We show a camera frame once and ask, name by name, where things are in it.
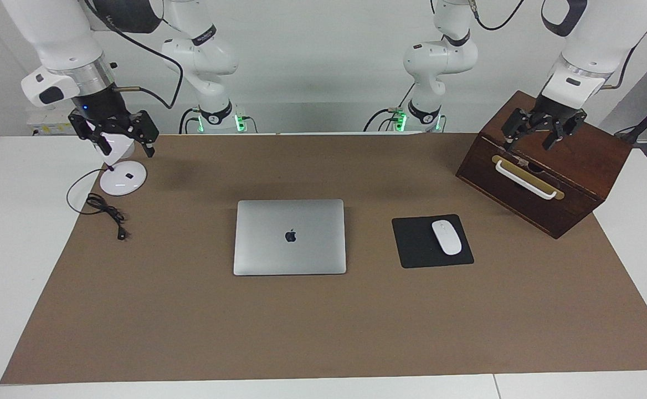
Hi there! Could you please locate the brown table mat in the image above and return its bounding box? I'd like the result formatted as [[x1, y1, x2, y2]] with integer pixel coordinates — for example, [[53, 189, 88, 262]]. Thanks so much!
[[0, 133, 647, 385]]

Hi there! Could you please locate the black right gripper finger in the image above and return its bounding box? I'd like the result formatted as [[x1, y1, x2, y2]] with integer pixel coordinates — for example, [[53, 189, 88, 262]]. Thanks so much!
[[127, 111, 161, 158], [69, 110, 112, 157]]

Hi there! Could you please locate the black arm base cable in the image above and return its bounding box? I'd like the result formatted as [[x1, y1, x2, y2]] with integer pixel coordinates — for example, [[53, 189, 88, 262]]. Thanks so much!
[[363, 83, 415, 132], [178, 107, 202, 134]]

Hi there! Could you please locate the black lamp power cable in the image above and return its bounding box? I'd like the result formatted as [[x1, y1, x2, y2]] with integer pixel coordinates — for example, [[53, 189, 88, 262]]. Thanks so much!
[[66, 168, 129, 241]]

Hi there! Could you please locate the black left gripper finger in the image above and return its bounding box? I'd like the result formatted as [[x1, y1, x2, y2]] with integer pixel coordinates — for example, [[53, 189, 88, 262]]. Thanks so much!
[[542, 111, 587, 151], [502, 108, 537, 153]]

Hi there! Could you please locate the silver grey laptop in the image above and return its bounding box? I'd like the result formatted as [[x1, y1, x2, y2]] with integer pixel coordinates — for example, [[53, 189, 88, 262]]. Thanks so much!
[[233, 199, 347, 276]]

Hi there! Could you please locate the black mouse pad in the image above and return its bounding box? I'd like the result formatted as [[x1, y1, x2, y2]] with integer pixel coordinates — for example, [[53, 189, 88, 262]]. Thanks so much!
[[392, 214, 475, 269]]

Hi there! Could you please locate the white power strip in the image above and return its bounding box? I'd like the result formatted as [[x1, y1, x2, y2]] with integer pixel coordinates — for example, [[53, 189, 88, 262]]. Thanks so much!
[[26, 108, 75, 136]]

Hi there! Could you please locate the white desk lamp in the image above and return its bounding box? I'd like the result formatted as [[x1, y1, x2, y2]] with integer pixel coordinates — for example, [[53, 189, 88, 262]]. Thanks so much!
[[86, 130, 148, 196]]

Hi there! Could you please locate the dark brown wooden box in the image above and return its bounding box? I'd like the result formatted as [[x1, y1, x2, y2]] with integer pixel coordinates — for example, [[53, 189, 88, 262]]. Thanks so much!
[[455, 90, 633, 239]]

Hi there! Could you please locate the white box handle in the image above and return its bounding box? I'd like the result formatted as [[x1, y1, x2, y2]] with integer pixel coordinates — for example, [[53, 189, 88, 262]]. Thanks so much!
[[494, 160, 558, 200]]

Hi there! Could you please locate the white computer mouse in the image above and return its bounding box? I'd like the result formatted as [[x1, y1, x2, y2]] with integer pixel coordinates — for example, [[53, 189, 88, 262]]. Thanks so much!
[[432, 220, 463, 256]]

